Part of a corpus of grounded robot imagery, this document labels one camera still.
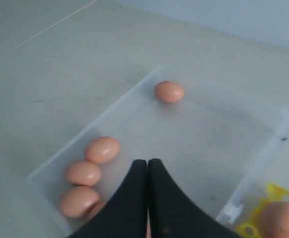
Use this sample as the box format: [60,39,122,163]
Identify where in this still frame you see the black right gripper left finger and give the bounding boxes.
[70,160,147,238]

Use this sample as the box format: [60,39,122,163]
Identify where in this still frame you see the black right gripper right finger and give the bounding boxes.
[147,159,239,238]

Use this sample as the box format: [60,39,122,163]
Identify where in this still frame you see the brown egg front corner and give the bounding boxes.
[65,160,102,186]

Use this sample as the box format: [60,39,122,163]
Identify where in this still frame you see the clear plastic bin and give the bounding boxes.
[27,65,289,235]

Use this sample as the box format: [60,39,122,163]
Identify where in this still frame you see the brown egg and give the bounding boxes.
[258,201,289,238]
[87,201,106,220]
[59,186,100,218]
[85,136,121,164]
[154,81,185,103]

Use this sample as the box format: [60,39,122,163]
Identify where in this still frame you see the yellow plastic egg tray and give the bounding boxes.
[236,182,289,238]

